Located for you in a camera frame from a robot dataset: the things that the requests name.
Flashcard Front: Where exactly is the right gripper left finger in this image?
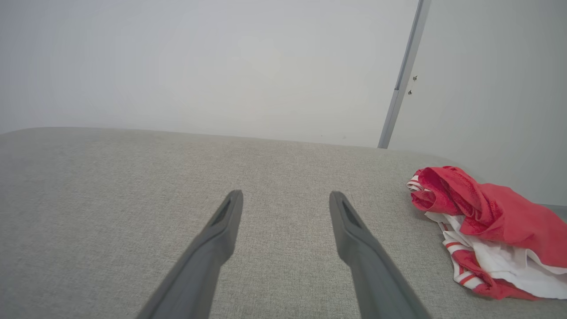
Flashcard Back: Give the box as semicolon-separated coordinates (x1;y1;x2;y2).
135;190;244;319

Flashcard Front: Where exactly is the red white striped jersey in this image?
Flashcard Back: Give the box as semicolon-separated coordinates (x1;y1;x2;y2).
407;166;567;301

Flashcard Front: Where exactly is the grey metal wall rail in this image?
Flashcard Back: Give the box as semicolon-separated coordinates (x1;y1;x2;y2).
377;0;432;149

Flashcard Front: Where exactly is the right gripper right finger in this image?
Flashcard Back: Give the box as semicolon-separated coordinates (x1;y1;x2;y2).
329;191;432;319

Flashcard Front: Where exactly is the grey fabric sofa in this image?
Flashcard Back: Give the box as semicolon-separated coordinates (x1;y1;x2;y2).
0;127;567;319

